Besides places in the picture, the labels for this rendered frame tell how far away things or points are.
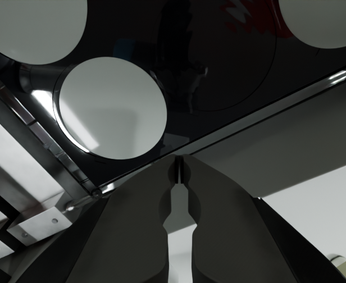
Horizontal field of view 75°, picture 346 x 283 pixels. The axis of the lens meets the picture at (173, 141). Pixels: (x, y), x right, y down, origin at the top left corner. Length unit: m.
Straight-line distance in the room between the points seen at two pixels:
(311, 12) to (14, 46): 0.24
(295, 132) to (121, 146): 0.17
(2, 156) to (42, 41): 0.15
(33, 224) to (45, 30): 0.22
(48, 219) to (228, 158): 0.22
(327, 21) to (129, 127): 0.18
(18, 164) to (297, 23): 0.31
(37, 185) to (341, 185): 0.31
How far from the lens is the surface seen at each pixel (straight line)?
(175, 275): 0.24
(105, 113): 0.22
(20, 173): 0.33
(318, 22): 0.23
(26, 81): 0.24
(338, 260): 0.26
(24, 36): 0.24
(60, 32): 0.22
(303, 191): 0.20
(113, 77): 0.21
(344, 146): 0.21
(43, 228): 0.33
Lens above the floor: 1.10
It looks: 63 degrees down
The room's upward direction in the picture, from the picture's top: 177 degrees counter-clockwise
